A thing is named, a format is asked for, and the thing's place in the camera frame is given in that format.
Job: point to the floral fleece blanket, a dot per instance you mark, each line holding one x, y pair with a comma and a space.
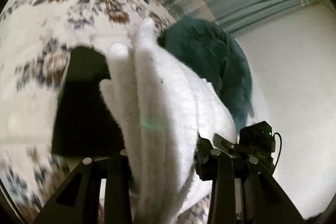
37, 37

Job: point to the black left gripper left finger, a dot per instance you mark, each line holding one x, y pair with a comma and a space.
94, 185

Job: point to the black garment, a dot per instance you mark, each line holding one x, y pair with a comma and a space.
83, 125

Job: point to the dark green garment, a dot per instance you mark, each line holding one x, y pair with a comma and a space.
216, 56

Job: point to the white knit sweater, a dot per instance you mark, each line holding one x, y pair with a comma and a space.
162, 107

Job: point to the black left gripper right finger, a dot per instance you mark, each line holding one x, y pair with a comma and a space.
243, 190

